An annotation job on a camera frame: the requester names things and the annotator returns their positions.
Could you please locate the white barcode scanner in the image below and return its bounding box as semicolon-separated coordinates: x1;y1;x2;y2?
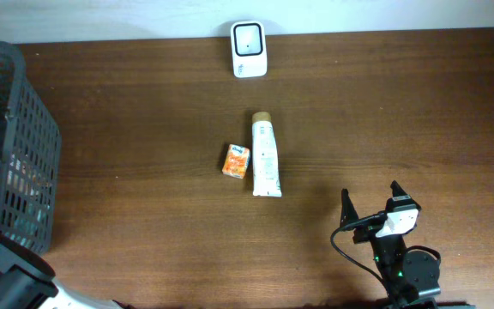
230;21;268;78

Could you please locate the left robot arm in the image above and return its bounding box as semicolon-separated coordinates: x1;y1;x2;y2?
0;234;126;309

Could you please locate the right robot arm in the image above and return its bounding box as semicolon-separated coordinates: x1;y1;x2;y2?
330;181;472;308

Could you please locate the orange Kleenex tissue pack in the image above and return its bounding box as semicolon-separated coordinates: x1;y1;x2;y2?
222;144;250;179

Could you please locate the white tube with cork cap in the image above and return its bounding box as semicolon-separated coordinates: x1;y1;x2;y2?
252;112;282;197

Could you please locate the dark grey plastic basket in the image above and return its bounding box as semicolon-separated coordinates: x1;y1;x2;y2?
0;41;62;255

